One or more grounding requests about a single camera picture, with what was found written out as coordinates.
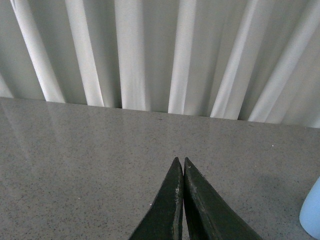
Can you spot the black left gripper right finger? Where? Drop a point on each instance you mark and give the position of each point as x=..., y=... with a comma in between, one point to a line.
x=208, y=216

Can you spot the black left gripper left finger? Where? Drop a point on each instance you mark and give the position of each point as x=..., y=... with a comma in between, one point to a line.
x=163, y=221

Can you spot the blue plastic cup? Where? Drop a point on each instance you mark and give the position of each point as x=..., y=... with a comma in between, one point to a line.
x=309, y=216

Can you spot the white pleated curtain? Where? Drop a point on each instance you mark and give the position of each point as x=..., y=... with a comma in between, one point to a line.
x=252, y=60

